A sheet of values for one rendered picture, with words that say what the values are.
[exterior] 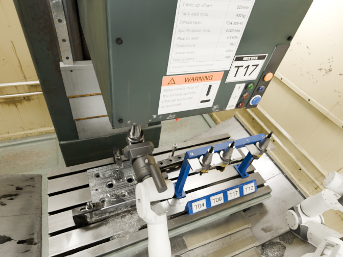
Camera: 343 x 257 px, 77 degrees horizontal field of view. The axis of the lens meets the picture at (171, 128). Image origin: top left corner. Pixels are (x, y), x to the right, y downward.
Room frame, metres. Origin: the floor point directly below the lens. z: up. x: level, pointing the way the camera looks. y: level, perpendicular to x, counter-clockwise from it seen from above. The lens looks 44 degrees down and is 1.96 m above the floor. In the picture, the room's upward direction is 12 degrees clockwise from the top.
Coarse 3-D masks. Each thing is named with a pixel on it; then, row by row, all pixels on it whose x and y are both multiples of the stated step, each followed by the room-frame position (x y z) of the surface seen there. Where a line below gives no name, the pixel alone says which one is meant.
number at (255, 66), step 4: (244, 64) 0.50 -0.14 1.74; (248, 64) 0.51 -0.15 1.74; (252, 64) 0.51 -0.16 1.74; (256, 64) 0.52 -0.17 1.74; (260, 64) 0.53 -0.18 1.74; (244, 68) 0.50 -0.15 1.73; (248, 68) 0.51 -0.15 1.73; (252, 68) 0.52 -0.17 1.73; (256, 68) 0.52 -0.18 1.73; (244, 72) 0.51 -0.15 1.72; (248, 72) 0.51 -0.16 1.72; (252, 72) 0.52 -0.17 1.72; (256, 72) 0.53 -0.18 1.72; (240, 76) 0.50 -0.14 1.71; (244, 76) 0.51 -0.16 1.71; (248, 76) 0.52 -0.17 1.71; (252, 76) 0.52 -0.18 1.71
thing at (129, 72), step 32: (96, 0) 0.40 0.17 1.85; (128, 0) 0.36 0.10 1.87; (160, 0) 0.38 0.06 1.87; (256, 0) 0.48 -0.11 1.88; (288, 0) 0.53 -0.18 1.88; (96, 32) 0.43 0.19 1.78; (128, 32) 0.36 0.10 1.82; (160, 32) 0.39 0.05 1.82; (256, 32) 0.50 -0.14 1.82; (288, 32) 0.55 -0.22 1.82; (96, 64) 0.48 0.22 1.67; (128, 64) 0.36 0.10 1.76; (160, 64) 0.39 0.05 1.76; (128, 96) 0.36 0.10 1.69; (224, 96) 0.49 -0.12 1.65
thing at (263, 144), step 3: (264, 138) 0.78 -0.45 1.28; (267, 138) 0.77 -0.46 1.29; (270, 138) 0.78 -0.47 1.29; (261, 141) 0.78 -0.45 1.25; (264, 141) 0.77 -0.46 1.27; (267, 141) 0.77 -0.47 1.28; (258, 144) 0.79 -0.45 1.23; (261, 144) 0.77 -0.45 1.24; (264, 144) 0.77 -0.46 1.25; (267, 144) 0.77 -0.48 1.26; (261, 147) 0.77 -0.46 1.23; (264, 147) 0.76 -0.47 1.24
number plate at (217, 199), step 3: (216, 195) 0.62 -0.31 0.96; (219, 195) 0.62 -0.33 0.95; (222, 195) 0.63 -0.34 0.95; (210, 198) 0.60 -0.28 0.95; (213, 198) 0.60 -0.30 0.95; (216, 198) 0.61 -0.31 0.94; (219, 198) 0.61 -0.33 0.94; (222, 198) 0.62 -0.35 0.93; (213, 201) 0.59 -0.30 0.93; (216, 201) 0.60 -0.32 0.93; (219, 201) 0.60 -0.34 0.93; (222, 201) 0.61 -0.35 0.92; (213, 204) 0.58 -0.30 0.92
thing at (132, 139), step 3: (129, 132) 0.58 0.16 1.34; (141, 132) 0.59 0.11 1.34; (129, 135) 0.56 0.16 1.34; (141, 135) 0.57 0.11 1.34; (129, 138) 0.56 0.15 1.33; (132, 138) 0.55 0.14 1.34; (135, 138) 0.55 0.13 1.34; (138, 138) 0.57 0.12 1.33; (141, 138) 0.57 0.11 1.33; (132, 141) 0.55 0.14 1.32; (135, 141) 0.55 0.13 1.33
